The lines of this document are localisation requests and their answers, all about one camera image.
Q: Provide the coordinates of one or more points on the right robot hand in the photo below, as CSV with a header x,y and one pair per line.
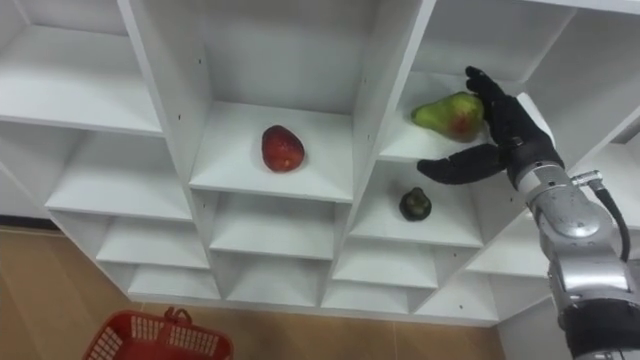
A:
x,y
515,132

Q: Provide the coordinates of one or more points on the green pear soft toy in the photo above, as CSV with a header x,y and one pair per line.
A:
x,y
452,116

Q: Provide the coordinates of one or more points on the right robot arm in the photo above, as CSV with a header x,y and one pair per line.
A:
x,y
582,250

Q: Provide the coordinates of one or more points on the dark green pepper soft toy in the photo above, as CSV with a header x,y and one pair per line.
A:
x,y
415,204

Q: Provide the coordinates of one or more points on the white shelf unit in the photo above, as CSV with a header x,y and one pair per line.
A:
x,y
300,150

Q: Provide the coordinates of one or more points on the red strawberry soft toy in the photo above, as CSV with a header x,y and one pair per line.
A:
x,y
282,148

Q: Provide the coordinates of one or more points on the red plastic basket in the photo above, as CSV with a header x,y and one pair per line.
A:
x,y
157,337

